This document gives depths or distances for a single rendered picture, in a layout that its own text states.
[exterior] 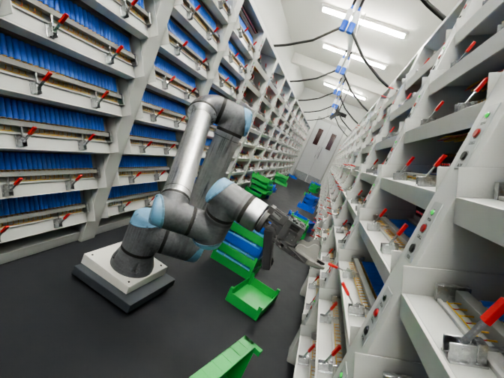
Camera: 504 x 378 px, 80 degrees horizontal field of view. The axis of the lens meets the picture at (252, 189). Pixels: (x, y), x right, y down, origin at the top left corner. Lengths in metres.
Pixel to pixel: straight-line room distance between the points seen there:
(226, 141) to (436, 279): 0.92
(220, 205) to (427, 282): 0.51
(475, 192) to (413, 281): 0.18
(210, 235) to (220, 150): 0.49
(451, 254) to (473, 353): 0.20
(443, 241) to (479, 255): 0.06
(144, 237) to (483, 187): 1.15
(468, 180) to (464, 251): 0.12
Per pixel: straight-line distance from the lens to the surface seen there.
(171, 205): 0.87
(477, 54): 1.01
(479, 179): 0.62
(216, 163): 1.28
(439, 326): 0.54
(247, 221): 0.82
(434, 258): 0.62
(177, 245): 1.36
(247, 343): 1.17
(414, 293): 0.63
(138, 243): 1.37
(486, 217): 0.52
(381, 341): 0.66
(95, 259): 1.49
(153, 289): 1.47
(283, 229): 0.81
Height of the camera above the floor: 0.87
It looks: 10 degrees down
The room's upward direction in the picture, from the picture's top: 23 degrees clockwise
